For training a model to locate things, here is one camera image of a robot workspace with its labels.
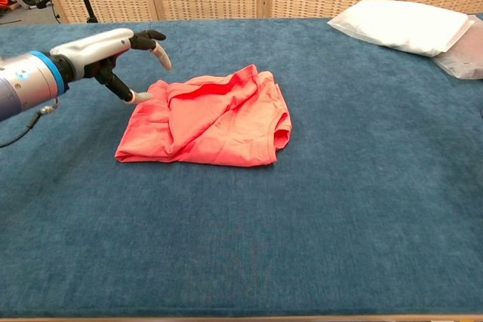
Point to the blue carpet table cover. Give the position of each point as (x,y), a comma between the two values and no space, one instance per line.
(241,246)

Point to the dark red garment in bag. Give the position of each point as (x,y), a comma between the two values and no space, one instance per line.
(462,62)

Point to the red cloth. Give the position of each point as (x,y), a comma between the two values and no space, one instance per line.
(211,129)

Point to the white garment in plastic bag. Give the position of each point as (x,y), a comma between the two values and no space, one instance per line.
(400,28)

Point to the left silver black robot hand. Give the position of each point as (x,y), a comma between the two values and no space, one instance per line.
(90,50)

